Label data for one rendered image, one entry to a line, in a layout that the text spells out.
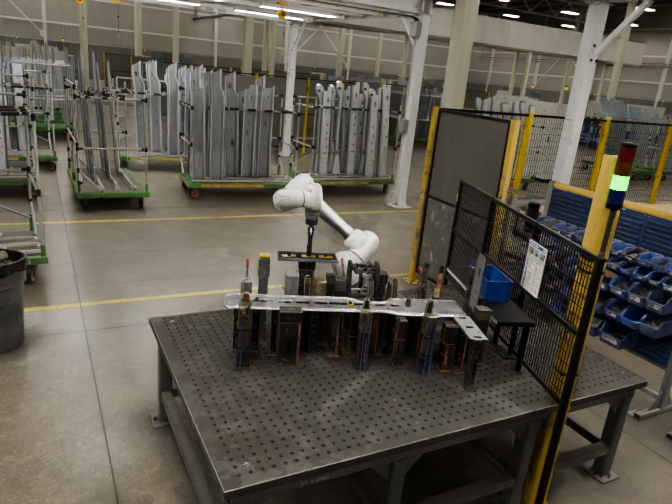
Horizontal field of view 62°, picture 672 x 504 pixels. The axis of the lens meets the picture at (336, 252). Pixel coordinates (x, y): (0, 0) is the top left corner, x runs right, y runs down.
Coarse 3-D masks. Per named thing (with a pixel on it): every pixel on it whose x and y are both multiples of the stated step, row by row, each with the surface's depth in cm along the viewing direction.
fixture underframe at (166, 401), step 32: (160, 352) 345; (160, 384) 352; (160, 416) 359; (544, 416) 300; (608, 416) 342; (192, 448) 306; (480, 448) 334; (512, 448) 309; (608, 448) 343; (192, 480) 286; (320, 480) 239; (352, 480) 297; (384, 480) 266; (480, 480) 303; (512, 480) 307; (608, 480) 347
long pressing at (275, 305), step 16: (224, 304) 304; (256, 304) 308; (272, 304) 310; (288, 304) 312; (304, 304) 314; (320, 304) 316; (384, 304) 325; (400, 304) 327; (416, 304) 329; (448, 304) 334
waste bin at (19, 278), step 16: (0, 256) 423; (16, 256) 434; (0, 272) 400; (16, 272) 411; (0, 288) 404; (16, 288) 417; (0, 304) 409; (16, 304) 420; (0, 320) 413; (16, 320) 424; (0, 336) 417; (16, 336) 428; (0, 352) 421
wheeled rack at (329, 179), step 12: (300, 96) 1070; (324, 108) 1034; (336, 108) 1050; (348, 108) 1062; (360, 108) 1075; (312, 144) 1015; (396, 144) 1102; (312, 156) 1020; (324, 180) 1054; (336, 180) 1067; (348, 180) 1080; (360, 180) 1092; (372, 180) 1105; (384, 180) 1117; (384, 192) 1134
